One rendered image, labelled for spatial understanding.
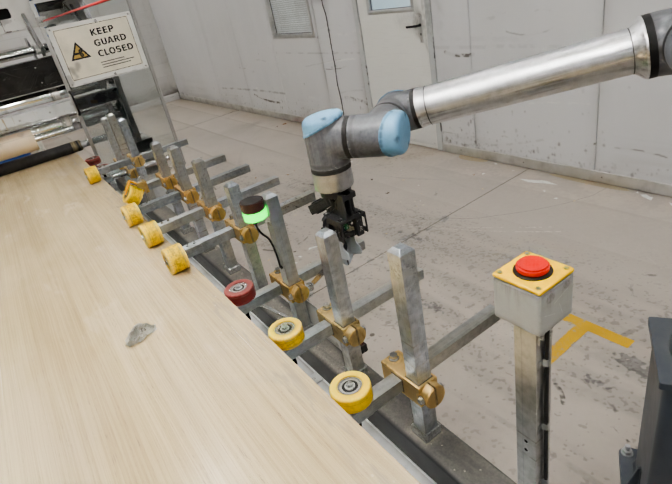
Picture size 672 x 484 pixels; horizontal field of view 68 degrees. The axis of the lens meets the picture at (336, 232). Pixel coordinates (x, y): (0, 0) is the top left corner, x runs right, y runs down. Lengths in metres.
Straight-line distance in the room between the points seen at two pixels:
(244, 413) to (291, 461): 0.15
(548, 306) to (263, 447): 0.54
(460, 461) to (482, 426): 0.98
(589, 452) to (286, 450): 1.34
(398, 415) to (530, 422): 0.43
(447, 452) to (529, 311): 0.53
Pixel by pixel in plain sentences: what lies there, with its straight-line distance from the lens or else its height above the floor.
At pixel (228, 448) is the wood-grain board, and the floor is 0.90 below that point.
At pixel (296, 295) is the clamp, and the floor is 0.85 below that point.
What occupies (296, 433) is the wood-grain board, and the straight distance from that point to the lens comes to 0.94.
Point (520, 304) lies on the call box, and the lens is 0.67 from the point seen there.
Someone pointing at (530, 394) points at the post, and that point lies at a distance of 0.79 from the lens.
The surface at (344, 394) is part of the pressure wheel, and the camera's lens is 0.98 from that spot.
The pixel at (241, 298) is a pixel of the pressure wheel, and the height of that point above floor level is 0.90.
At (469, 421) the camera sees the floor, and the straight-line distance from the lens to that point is 2.10.
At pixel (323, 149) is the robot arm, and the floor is 1.27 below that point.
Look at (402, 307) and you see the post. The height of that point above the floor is 1.04.
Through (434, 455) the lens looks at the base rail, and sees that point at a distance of 1.13.
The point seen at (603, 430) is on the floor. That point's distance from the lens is 2.13.
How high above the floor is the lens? 1.60
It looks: 27 degrees down
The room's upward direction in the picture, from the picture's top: 12 degrees counter-clockwise
